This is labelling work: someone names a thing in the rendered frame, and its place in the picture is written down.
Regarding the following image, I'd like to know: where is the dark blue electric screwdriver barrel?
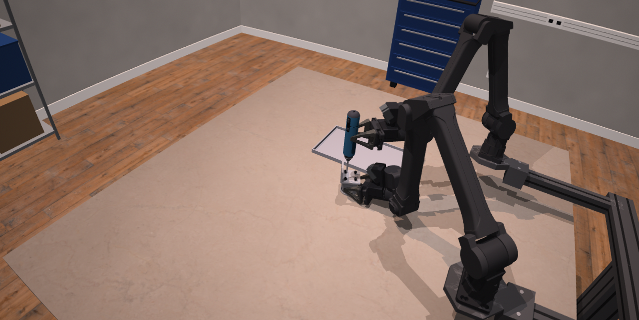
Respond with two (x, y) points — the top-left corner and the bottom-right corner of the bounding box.
(343, 110), (360, 172)

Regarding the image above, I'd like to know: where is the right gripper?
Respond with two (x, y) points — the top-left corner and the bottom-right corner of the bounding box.
(350, 118), (397, 150)

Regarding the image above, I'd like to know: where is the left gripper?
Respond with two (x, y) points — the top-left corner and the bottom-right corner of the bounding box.
(343, 174), (385, 205)

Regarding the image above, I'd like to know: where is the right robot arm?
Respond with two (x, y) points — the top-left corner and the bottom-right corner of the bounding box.
(378, 13), (516, 164)

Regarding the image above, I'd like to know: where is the grey l-shaped bracket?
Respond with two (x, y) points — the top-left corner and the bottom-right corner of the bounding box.
(340, 160), (360, 185)

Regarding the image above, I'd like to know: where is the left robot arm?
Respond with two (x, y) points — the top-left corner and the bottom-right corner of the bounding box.
(366, 93), (518, 314)

